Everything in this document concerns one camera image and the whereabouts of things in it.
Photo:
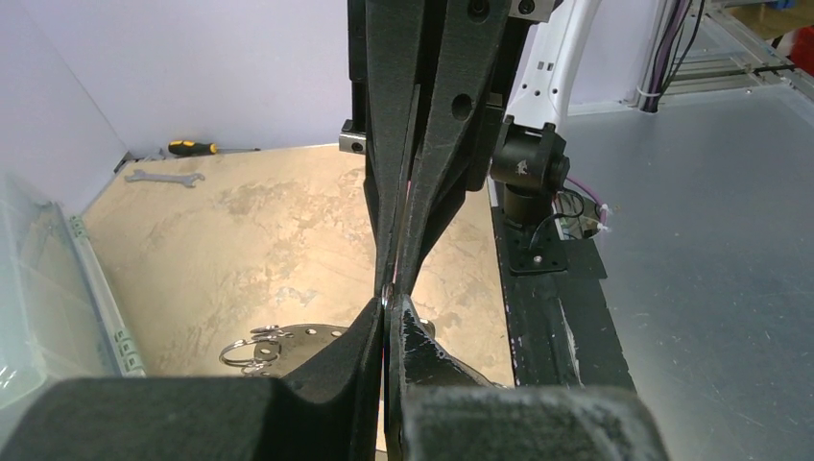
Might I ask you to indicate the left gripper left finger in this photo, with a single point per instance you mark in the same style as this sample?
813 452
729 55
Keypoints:
326 409

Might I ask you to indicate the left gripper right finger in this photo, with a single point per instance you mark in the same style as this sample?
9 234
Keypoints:
437 410

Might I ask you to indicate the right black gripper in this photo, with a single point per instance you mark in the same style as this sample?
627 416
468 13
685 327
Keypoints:
383 40

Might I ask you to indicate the white oval keyring holder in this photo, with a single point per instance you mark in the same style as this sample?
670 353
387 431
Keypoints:
382 352

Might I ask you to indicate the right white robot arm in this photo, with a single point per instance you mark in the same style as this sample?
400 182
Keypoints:
515 136

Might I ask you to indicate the silver open-end spanner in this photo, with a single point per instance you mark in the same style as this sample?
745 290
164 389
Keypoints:
189 180

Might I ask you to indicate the yellow black screwdriver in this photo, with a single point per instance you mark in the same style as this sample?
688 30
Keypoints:
191 149

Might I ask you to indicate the clear plastic storage box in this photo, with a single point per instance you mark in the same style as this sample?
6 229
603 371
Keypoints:
59 318

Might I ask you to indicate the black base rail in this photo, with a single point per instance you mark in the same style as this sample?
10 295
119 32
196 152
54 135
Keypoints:
559 326

